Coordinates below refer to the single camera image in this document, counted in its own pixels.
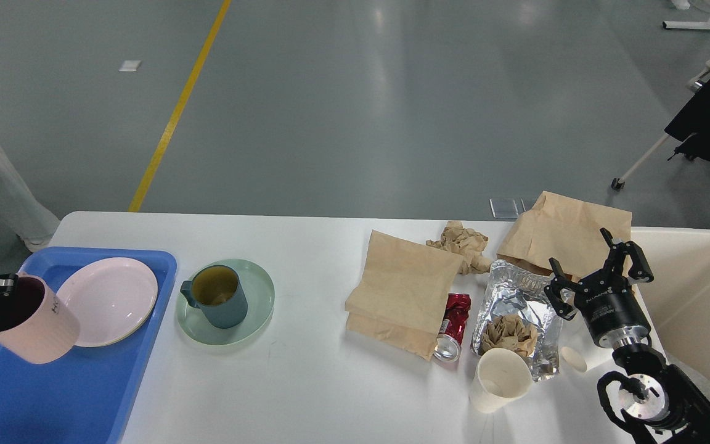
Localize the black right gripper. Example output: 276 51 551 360
544 228 655 347

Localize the pink mug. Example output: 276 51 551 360
0 273 81 364

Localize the dark teal mug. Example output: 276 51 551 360
180 265 248 329

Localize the green plate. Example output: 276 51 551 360
176 258 274 348

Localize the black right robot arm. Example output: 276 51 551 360
544 228 710 443

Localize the rear brown paper bag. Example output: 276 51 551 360
497 191 633 280

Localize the small white paper cup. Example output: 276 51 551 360
560 346 589 372

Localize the silver foil bag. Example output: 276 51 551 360
470 260 563 382

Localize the beige plastic bin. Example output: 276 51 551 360
632 227 710 382

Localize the crumpled paper on foil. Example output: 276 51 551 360
477 314 539 359

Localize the person in white trousers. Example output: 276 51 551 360
0 146 60 253

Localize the pink plate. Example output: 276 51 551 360
57 257 158 348

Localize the blue plastic tray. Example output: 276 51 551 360
0 247 177 443

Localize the crumpled brown paper ball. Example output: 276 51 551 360
425 220 491 275

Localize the crushed red soda can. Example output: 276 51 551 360
432 293 471 362

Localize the large brown paper bag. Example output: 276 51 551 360
345 231 463 361

